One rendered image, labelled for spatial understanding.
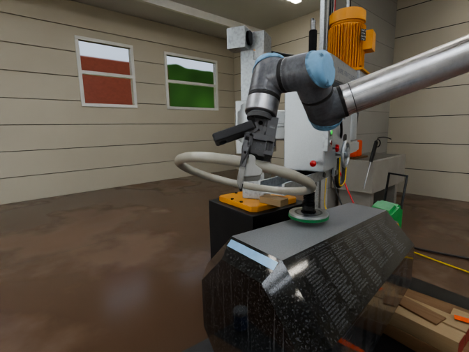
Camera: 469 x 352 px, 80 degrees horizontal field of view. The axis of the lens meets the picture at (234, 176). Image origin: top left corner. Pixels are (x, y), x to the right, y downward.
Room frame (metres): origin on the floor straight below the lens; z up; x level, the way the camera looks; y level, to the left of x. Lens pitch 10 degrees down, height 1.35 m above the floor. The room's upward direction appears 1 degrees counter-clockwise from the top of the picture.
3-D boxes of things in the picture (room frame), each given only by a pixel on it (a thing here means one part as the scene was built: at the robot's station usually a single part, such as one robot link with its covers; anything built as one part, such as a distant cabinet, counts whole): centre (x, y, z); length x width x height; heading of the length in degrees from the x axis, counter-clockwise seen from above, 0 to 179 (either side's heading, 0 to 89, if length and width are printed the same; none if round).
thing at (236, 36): (2.23, -0.06, 2.00); 0.20 x 0.18 x 0.15; 36
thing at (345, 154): (1.54, -0.58, 1.20); 0.15 x 0.10 x 0.15; 145
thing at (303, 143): (1.57, -0.45, 1.32); 0.36 x 0.22 x 0.45; 145
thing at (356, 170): (4.49, -2.19, 0.43); 1.30 x 0.62 x 0.86; 132
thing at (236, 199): (2.31, -0.19, 0.76); 0.49 x 0.49 x 0.05; 36
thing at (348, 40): (2.04, -0.80, 1.90); 0.31 x 0.28 x 0.40; 55
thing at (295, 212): (1.51, -0.41, 0.88); 0.21 x 0.21 x 0.01
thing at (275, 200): (2.07, -0.29, 0.81); 0.20 x 0.10 x 0.05; 44
